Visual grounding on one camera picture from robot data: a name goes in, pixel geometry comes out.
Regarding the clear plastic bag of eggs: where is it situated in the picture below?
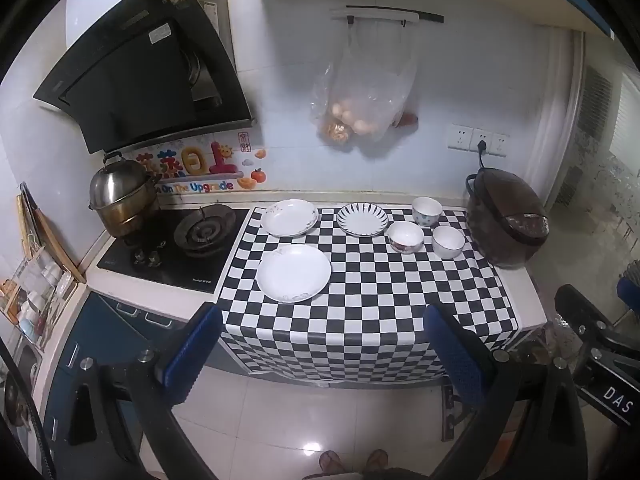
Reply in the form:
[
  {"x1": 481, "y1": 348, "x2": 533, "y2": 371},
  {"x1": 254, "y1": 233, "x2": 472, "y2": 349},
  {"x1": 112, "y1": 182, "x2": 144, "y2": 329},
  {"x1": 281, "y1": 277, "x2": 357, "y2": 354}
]
[{"x1": 308, "y1": 25, "x2": 418, "y2": 148}]

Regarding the brown rice cooker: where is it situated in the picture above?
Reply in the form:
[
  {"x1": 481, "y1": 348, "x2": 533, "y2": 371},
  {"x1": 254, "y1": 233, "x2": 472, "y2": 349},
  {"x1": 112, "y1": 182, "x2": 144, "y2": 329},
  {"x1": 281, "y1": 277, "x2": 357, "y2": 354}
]
[{"x1": 465, "y1": 167, "x2": 551, "y2": 269}]

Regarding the blue striped white plate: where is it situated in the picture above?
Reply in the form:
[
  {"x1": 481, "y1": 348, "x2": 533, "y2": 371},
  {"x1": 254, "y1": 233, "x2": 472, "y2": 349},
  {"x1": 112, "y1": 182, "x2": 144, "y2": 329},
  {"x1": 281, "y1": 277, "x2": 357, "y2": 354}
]
[{"x1": 336, "y1": 202, "x2": 389, "y2": 238}]

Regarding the black glass gas stove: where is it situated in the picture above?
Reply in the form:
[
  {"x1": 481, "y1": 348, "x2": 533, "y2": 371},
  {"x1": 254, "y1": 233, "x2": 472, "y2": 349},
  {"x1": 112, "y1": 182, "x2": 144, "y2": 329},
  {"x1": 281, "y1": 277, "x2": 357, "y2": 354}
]
[{"x1": 96, "y1": 205, "x2": 251, "y2": 295}]

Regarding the person's left foot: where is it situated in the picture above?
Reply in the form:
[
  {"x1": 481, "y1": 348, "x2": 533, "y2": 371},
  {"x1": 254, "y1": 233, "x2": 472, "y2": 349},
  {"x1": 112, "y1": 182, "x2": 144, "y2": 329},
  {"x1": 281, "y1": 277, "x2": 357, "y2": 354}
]
[{"x1": 319, "y1": 450, "x2": 351, "y2": 476}]

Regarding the white framed glass door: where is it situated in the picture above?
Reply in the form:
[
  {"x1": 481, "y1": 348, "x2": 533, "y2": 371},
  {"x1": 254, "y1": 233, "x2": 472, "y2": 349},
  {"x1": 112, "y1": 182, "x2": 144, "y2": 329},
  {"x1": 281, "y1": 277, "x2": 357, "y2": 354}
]
[{"x1": 542, "y1": 30, "x2": 640, "y2": 261}]

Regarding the colourful wall sticker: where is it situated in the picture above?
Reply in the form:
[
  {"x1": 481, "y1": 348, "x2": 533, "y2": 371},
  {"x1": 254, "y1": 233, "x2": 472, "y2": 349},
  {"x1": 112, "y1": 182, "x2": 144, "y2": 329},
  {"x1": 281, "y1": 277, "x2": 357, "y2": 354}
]
[{"x1": 125, "y1": 130, "x2": 268, "y2": 196}]

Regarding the white plate with floral rim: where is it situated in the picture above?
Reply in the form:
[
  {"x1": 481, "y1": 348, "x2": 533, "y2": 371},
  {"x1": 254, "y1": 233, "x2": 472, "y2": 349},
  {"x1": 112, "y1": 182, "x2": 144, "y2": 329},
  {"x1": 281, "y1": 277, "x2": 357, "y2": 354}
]
[{"x1": 260, "y1": 199, "x2": 319, "y2": 239}]

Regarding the kitchen storage rack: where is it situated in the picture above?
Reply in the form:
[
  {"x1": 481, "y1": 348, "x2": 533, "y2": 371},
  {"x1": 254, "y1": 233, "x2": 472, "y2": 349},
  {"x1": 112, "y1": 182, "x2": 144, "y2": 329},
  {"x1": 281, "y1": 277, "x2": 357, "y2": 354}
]
[{"x1": 0, "y1": 255, "x2": 78, "y2": 351}]

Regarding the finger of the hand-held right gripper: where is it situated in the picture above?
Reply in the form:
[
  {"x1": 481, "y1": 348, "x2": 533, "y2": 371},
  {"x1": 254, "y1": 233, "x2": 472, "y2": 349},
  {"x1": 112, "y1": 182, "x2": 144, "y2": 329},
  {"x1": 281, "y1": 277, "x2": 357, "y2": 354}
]
[
  {"x1": 554, "y1": 284, "x2": 621, "y2": 348},
  {"x1": 615, "y1": 272, "x2": 640, "y2": 328}
]

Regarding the small white plate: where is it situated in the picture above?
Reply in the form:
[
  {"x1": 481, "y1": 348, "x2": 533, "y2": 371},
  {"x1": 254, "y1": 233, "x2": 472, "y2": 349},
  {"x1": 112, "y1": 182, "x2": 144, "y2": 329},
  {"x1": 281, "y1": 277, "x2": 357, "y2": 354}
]
[{"x1": 387, "y1": 221, "x2": 425, "y2": 254}]

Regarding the plain white bowl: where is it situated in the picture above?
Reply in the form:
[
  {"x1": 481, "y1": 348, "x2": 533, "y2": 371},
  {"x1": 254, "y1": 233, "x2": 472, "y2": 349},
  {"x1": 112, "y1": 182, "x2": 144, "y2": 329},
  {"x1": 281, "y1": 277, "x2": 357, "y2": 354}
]
[{"x1": 431, "y1": 225, "x2": 466, "y2": 261}]

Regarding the white bowl with blue dots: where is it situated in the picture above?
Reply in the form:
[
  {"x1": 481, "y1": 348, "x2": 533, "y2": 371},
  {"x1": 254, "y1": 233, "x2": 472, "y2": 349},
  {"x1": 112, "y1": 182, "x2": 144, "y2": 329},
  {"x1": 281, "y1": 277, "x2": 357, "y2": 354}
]
[{"x1": 411, "y1": 196, "x2": 443, "y2": 228}]

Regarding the blue base cabinet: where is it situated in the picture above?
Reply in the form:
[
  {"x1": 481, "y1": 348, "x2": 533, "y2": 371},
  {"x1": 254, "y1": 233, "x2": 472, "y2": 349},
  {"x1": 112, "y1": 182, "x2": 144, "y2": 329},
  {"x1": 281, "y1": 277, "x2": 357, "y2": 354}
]
[{"x1": 42, "y1": 292, "x2": 221, "y2": 461}]

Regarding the large white plate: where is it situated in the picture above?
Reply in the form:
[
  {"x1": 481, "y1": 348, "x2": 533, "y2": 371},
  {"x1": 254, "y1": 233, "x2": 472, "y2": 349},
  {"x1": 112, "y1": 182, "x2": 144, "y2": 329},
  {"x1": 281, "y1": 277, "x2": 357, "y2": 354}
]
[{"x1": 256, "y1": 244, "x2": 332, "y2": 304}]

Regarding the black and white checkered cloth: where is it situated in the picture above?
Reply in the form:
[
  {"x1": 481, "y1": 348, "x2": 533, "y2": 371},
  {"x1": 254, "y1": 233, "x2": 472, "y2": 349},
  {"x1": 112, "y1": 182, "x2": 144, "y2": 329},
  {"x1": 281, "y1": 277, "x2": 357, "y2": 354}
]
[{"x1": 216, "y1": 205, "x2": 521, "y2": 383}]

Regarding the black range hood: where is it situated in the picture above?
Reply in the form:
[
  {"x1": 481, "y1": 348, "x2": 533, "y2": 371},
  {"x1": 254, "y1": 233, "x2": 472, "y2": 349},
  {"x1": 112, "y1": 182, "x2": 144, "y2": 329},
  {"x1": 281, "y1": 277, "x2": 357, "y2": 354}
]
[{"x1": 32, "y1": 0, "x2": 258, "y2": 156}]

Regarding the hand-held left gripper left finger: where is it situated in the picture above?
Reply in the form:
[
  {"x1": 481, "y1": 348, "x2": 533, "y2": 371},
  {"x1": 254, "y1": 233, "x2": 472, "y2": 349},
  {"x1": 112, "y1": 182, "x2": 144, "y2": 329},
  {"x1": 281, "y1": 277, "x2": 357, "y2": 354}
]
[{"x1": 42, "y1": 302, "x2": 224, "y2": 480}]

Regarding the wall hook rail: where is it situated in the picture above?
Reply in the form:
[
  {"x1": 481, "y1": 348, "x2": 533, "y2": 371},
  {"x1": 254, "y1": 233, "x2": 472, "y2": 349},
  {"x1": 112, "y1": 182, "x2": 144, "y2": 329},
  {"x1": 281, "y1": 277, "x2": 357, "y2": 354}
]
[{"x1": 329, "y1": 5, "x2": 445, "y2": 26}]

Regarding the wooden cutting board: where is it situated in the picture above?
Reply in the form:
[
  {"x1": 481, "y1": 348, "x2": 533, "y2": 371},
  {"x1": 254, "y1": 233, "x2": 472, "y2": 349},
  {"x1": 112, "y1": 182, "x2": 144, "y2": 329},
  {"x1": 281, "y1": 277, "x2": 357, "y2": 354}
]
[{"x1": 17, "y1": 182, "x2": 87, "y2": 283}]

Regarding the stainless steel pot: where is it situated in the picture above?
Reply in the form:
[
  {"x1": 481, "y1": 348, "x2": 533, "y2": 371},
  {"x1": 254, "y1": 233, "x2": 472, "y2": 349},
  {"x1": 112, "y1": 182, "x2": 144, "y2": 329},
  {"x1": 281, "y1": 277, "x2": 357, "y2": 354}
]
[{"x1": 88, "y1": 151, "x2": 161, "y2": 238}]

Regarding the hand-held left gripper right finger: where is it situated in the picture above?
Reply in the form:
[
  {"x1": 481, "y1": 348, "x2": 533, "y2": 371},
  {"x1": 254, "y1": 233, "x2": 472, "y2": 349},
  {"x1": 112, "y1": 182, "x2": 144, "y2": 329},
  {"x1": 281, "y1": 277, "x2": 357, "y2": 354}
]
[{"x1": 422, "y1": 304, "x2": 588, "y2": 480}]

